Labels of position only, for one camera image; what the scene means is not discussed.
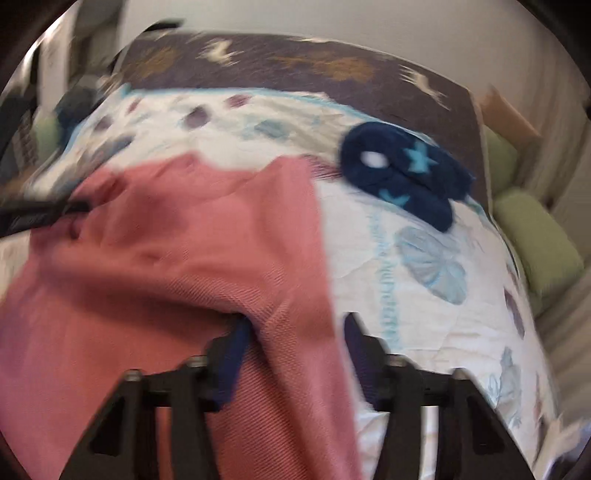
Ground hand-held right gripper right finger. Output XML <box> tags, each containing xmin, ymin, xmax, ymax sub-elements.
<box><xmin>343</xmin><ymin>313</ymin><xmax>537</xmax><ymax>480</ymax></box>

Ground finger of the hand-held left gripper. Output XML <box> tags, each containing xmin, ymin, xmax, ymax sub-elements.
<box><xmin>0</xmin><ymin>196</ymin><xmax>90</xmax><ymax>239</ymax></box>

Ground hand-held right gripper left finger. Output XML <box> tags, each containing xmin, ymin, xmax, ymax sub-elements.
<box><xmin>58</xmin><ymin>318</ymin><xmax>253</xmax><ymax>480</ymax></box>

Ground pink woven cloth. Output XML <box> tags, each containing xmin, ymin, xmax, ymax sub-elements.
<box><xmin>0</xmin><ymin>154</ymin><xmax>366</xmax><ymax>480</ymax></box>

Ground white printed quilt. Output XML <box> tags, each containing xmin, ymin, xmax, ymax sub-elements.
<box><xmin>0</xmin><ymin>85</ymin><xmax>583</xmax><ymax>480</ymax></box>

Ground navy star print garment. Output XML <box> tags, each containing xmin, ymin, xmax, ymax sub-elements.
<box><xmin>340</xmin><ymin>121</ymin><xmax>477</xmax><ymax>233</ymax></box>

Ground large green pillow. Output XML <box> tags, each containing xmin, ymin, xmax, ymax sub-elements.
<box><xmin>493</xmin><ymin>188</ymin><xmax>585</xmax><ymax>297</ymax></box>

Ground small green pillow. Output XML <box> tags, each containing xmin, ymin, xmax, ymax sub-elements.
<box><xmin>481</xmin><ymin>126</ymin><xmax>519</xmax><ymax>191</ymax></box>

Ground peach pillow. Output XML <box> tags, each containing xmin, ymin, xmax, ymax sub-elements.
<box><xmin>477</xmin><ymin>84</ymin><xmax>544</xmax><ymax>145</ymax></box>

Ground brown patterned blanket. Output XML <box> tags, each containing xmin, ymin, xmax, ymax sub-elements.
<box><xmin>107</xmin><ymin>29</ymin><xmax>498</xmax><ymax>210</ymax></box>

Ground grey curtain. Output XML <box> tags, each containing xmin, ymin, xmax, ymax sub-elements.
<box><xmin>517</xmin><ymin>28</ymin><xmax>591</xmax><ymax>370</ymax></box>

